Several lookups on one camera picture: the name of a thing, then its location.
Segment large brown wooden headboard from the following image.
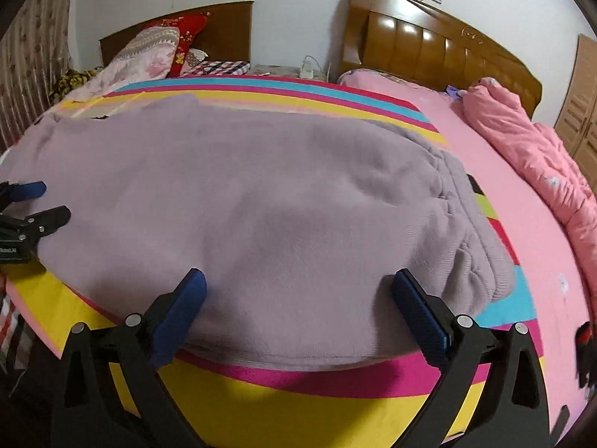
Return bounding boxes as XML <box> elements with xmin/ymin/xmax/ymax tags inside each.
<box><xmin>339</xmin><ymin>0</ymin><xmax>543</xmax><ymax>116</ymax></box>

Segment red embroidered pillow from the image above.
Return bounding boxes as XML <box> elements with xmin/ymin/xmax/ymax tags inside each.
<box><xmin>143</xmin><ymin>13</ymin><xmax>209</xmax><ymax>78</ymax></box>

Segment purple fleece pants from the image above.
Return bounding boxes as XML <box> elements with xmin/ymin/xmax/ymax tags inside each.
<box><xmin>1</xmin><ymin>94</ymin><xmax>515</xmax><ymax>371</ymax></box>

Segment pink bed sheet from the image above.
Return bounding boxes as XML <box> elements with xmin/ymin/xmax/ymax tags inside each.
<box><xmin>339</xmin><ymin>70</ymin><xmax>590</xmax><ymax>424</ymax></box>

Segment white power strip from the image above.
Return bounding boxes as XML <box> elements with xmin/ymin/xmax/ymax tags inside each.
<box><xmin>298</xmin><ymin>55</ymin><xmax>322</xmax><ymax>80</ymax></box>

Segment yellow black patterned cloth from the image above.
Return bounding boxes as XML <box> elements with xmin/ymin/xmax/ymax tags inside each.
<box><xmin>47</xmin><ymin>66</ymin><xmax>103</xmax><ymax>105</ymax></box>

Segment rainbow striped blanket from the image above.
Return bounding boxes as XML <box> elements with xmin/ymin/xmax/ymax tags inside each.
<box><xmin>6</xmin><ymin>77</ymin><xmax>550</xmax><ymax>447</ymax></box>

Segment brown striped curtain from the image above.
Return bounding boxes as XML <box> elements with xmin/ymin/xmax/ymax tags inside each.
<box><xmin>1</xmin><ymin>0</ymin><xmax>71</xmax><ymax>150</ymax></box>

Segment small dark wooden headboard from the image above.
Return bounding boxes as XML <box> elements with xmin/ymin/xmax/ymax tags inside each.
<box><xmin>99</xmin><ymin>1</ymin><xmax>254</xmax><ymax>66</ymax></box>

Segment floral pink white quilt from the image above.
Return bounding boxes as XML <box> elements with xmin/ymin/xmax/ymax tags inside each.
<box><xmin>66</xmin><ymin>27</ymin><xmax>180</xmax><ymax>102</ymax></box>

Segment light wooden wardrobe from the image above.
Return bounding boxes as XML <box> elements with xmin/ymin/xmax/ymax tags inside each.
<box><xmin>554</xmin><ymin>34</ymin><xmax>597</xmax><ymax>191</ymax></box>

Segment nightstand with floral cover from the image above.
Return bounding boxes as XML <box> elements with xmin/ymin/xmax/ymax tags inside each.
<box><xmin>247</xmin><ymin>64</ymin><xmax>328</xmax><ymax>82</ymax></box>

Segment plaid checkered cloth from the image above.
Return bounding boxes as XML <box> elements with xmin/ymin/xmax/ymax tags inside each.
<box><xmin>180</xmin><ymin>61</ymin><xmax>251</xmax><ymax>77</ymax></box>

